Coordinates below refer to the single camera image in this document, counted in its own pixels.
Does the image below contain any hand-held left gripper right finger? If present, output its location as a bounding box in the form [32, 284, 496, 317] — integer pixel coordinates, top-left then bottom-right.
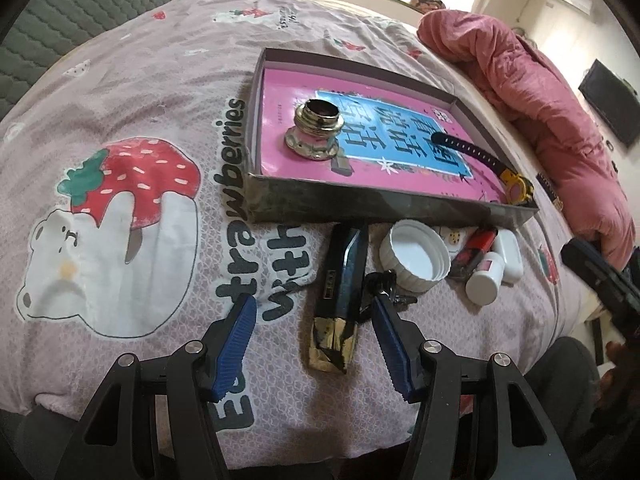
[370, 294, 581, 480]

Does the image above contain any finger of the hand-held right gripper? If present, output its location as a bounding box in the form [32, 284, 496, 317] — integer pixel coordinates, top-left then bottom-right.
[561, 238, 640, 307]

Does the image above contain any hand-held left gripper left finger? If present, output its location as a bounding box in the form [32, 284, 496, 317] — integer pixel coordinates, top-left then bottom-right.
[55, 294, 258, 480]

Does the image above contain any small black metal clip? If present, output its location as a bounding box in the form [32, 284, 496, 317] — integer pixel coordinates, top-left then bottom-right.
[361, 270, 418, 323]

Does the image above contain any white earbuds case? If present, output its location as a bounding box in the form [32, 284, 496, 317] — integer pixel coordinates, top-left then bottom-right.
[492, 229, 525, 286]

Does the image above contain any black and gold lighter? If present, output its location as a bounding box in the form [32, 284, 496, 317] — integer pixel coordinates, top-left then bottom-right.
[299, 221, 371, 375]

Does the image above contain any small white bottle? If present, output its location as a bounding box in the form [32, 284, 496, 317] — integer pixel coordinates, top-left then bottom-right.
[465, 252, 506, 306]

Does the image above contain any shallow grey cardboard box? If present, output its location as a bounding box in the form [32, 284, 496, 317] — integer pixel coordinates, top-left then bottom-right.
[244, 48, 541, 228]

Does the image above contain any person's right hand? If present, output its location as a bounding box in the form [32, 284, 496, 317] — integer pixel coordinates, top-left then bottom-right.
[599, 340, 640, 403]

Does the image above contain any black and gold patterned strip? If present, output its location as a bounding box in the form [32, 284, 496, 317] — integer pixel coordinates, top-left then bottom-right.
[536, 172, 566, 211]

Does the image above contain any white ribbed jar lid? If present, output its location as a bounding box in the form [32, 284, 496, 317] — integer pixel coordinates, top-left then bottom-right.
[379, 220, 452, 293]

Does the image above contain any person's grey trouser leg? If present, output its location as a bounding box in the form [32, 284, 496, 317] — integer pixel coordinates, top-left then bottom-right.
[520, 337, 608, 480]

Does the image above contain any red and black tube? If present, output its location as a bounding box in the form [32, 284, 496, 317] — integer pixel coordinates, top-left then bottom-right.
[447, 226, 500, 281]

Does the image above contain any small white dotted token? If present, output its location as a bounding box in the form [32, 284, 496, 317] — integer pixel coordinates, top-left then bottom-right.
[435, 226, 473, 256]

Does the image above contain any pink comforter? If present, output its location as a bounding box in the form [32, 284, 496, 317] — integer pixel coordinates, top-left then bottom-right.
[417, 9, 637, 268]

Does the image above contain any pink and blue book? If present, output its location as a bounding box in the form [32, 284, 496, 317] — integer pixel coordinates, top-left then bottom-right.
[257, 65, 506, 206]

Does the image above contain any pink strawberry printed bedsheet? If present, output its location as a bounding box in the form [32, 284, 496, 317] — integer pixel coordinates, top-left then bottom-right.
[0, 0, 596, 456]

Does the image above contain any grey quilted headboard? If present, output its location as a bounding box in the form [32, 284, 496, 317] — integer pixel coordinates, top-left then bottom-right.
[0, 0, 226, 121]

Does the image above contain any yellow watch with black strap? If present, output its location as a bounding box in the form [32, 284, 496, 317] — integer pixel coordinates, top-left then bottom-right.
[431, 131, 536, 207]

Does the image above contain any black wall television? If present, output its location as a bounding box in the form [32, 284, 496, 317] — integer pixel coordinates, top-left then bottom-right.
[578, 59, 640, 150]

